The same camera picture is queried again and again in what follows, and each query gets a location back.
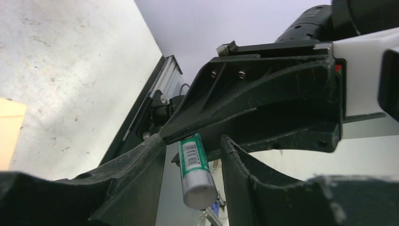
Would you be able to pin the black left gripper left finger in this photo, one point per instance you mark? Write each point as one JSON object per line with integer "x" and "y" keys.
{"x": 122, "y": 192}

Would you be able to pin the cream paper envelope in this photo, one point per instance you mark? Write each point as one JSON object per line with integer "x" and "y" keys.
{"x": 11, "y": 119}

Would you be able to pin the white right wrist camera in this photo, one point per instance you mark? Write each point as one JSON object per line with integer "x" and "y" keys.
{"x": 371, "y": 73}

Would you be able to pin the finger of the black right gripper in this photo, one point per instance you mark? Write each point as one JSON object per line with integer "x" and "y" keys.
{"x": 262, "y": 104}

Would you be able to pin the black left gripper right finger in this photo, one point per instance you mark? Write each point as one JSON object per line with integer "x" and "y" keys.
{"x": 258, "y": 195}

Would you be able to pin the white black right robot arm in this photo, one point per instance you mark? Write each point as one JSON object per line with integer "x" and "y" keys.
{"x": 340, "y": 20}

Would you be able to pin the green white glue stick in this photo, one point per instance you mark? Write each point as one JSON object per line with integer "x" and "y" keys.
{"x": 198, "y": 187}

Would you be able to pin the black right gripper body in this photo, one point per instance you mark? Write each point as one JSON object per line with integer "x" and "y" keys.
{"x": 280, "y": 49}

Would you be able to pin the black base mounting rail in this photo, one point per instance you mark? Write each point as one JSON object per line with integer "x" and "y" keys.
{"x": 151, "y": 109}

